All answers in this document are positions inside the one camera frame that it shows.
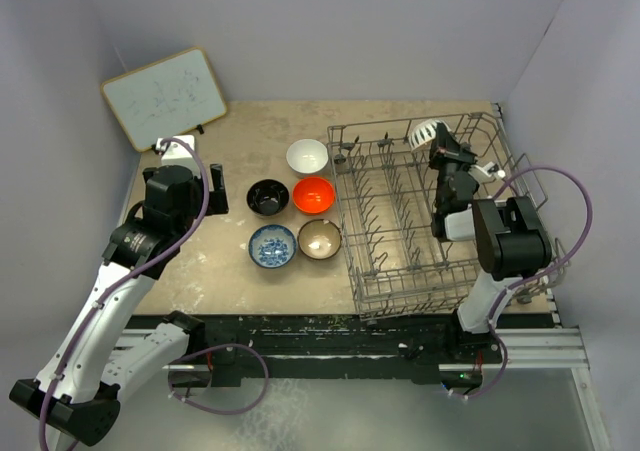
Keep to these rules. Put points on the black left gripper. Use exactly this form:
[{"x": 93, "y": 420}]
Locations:
[{"x": 216, "y": 203}]

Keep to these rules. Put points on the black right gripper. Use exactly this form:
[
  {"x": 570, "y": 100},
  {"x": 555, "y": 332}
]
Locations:
[{"x": 444, "y": 151}]

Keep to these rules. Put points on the white orange rimmed striped bowl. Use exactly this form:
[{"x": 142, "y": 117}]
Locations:
[{"x": 423, "y": 134}]

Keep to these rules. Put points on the black glossy bowl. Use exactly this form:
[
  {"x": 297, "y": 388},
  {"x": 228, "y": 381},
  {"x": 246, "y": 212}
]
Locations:
[{"x": 267, "y": 198}]

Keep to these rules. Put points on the blue patterned bowl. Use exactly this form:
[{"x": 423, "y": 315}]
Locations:
[{"x": 272, "y": 246}]

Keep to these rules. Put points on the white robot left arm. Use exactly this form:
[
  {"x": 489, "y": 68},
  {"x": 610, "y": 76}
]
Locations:
[{"x": 78, "y": 395}]

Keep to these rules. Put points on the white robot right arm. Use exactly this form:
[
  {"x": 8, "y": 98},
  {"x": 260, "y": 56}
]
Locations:
[{"x": 511, "y": 243}]

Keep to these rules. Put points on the yellow framed whiteboard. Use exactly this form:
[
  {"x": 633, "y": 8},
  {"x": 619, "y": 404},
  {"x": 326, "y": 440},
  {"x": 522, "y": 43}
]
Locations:
[{"x": 169, "y": 97}]

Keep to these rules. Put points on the brown glazed bowl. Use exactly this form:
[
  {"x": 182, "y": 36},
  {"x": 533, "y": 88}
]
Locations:
[{"x": 319, "y": 239}]

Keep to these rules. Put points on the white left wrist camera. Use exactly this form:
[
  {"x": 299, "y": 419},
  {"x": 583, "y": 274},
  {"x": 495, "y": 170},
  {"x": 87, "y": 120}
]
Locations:
[{"x": 176, "y": 154}]

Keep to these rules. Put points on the grey wire dish rack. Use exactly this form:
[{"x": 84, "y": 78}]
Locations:
[{"x": 386, "y": 195}]

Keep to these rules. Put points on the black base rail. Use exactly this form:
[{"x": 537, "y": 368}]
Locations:
[{"x": 339, "y": 346}]

